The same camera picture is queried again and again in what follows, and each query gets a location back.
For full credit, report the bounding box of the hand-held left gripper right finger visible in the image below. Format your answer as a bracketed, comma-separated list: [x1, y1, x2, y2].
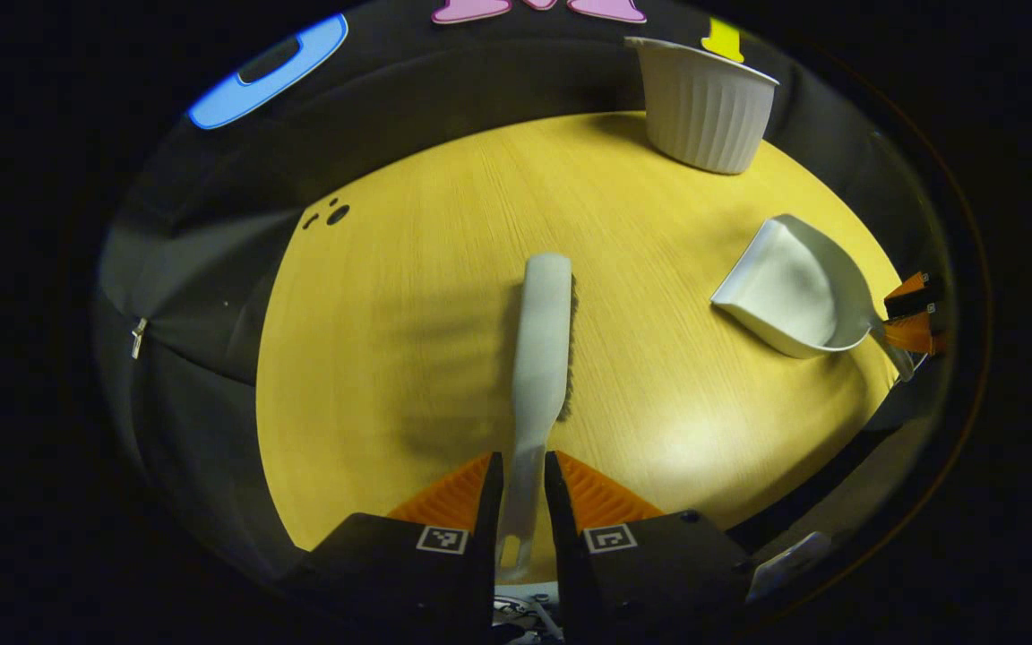
[543, 450, 754, 645]

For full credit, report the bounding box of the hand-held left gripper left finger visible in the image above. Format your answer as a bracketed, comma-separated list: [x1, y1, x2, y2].
[279, 451, 505, 645]

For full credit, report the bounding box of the grey dustpan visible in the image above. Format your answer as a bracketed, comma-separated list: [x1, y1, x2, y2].
[710, 213, 916, 384]

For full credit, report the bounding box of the small grey broom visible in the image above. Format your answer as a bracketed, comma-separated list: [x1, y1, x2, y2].
[494, 253, 580, 583]

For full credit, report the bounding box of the white ribbed garbage bin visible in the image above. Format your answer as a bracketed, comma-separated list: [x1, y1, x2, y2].
[623, 36, 780, 176]

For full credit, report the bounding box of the white flat object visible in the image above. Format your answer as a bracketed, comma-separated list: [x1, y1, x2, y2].
[746, 530, 833, 603]

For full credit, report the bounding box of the black backdrop cloth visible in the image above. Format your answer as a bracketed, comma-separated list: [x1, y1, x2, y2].
[90, 0, 956, 574]

